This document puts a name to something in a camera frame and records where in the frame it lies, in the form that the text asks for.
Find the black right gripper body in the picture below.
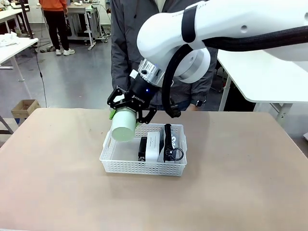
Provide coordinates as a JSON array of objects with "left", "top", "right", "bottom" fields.
[{"left": 124, "top": 77, "right": 157, "bottom": 113}]

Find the pale green plastic cup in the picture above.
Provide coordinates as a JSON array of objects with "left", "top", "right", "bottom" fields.
[{"left": 110, "top": 107, "right": 138, "bottom": 142}]

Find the white rectangular box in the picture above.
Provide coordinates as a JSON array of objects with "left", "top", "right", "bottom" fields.
[{"left": 145, "top": 131, "right": 162, "bottom": 163}]

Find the black rectangular box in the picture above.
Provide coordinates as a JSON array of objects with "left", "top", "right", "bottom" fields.
[{"left": 137, "top": 136, "right": 148, "bottom": 162}]

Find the white perforated plastic basket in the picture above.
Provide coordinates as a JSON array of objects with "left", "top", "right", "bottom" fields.
[{"left": 99, "top": 123, "right": 188, "bottom": 178}]

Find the person in grey jacket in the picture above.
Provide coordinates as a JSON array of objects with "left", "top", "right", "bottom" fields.
[{"left": 110, "top": 0, "right": 218, "bottom": 113}]

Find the open cardboard box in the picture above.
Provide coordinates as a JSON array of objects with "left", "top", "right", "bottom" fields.
[{"left": 11, "top": 99, "right": 41, "bottom": 120}]

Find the grey workbench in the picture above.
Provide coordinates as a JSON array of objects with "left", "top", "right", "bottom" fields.
[{"left": 66, "top": 2, "right": 102, "bottom": 51}]

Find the person in orange top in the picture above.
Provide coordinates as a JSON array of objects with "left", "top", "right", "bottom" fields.
[{"left": 38, "top": 0, "right": 76, "bottom": 56}]

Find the white side table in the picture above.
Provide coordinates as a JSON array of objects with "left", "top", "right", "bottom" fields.
[{"left": 216, "top": 49, "right": 308, "bottom": 126}]

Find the black metal stand leg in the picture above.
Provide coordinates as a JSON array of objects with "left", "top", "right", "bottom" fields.
[{"left": 0, "top": 115, "right": 15, "bottom": 135}]

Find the white table with cloth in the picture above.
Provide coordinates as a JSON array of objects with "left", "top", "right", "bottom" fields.
[{"left": 0, "top": 33, "right": 39, "bottom": 84}]

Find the white crumpled cloth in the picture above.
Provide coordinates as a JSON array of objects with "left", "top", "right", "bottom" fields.
[{"left": 0, "top": 32, "right": 20, "bottom": 48}]

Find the white long table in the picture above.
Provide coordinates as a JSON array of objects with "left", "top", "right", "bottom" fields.
[{"left": 0, "top": 4, "right": 34, "bottom": 39}]

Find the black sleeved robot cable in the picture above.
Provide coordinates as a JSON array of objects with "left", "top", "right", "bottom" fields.
[{"left": 161, "top": 25, "right": 308, "bottom": 119}]

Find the thin black floor cable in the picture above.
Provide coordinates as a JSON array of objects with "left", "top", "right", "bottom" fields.
[{"left": 32, "top": 45, "right": 49, "bottom": 108}]

